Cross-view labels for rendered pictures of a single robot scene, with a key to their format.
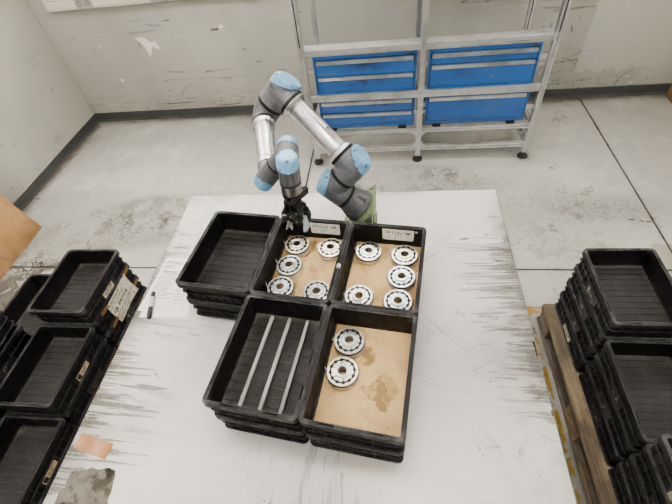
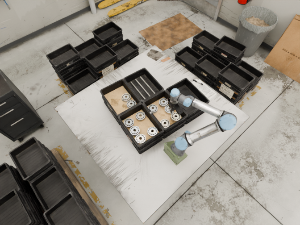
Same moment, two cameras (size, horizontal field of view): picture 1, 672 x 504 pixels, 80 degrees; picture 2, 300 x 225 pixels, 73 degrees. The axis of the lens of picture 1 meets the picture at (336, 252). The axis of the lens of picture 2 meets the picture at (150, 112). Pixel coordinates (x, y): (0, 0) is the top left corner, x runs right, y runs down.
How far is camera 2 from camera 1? 1.89 m
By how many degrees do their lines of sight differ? 64
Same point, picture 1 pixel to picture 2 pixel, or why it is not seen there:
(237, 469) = not seen: hidden behind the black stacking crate
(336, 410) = (121, 92)
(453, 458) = (93, 110)
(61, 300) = (235, 73)
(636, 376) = (61, 195)
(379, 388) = (115, 102)
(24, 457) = (192, 61)
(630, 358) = not seen: hidden behind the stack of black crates
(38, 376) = (212, 66)
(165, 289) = (202, 88)
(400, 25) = not seen: outside the picture
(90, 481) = (157, 56)
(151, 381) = (171, 73)
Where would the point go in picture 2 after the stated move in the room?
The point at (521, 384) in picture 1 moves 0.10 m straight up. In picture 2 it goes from (87, 138) to (85, 134)
